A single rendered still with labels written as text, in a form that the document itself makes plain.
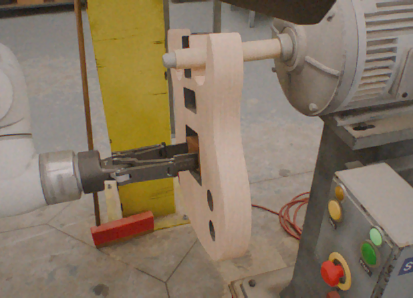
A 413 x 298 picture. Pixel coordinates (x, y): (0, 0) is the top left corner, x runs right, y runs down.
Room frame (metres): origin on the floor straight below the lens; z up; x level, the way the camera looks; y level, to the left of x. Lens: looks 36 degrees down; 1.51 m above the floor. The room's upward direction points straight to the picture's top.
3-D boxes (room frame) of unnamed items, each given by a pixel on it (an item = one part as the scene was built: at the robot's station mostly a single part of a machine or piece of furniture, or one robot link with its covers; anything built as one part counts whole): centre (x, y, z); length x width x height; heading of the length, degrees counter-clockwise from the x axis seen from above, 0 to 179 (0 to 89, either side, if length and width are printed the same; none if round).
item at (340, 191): (0.45, -0.20, 1.10); 0.03 x 0.01 x 0.03; 16
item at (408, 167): (0.61, -0.37, 1.02); 0.13 x 0.04 x 0.04; 106
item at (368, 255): (0.36, -0.23, 1.07); 0.03 x 0.01 x 0.03; 16
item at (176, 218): (1.58, 0.32, 0.02); 0.40 x 0.40 x 0.02; 16
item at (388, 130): (0.74, -0.40, 1.11); 0.36 x 0.24 x 0.04; 106
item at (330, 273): (0.40, -0.21, 0.97); 0.04 x 0.04 x 0.04; 16
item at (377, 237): (0.36, -0.23, 1.10); 0.03 x 0.01 x 0.03; 16
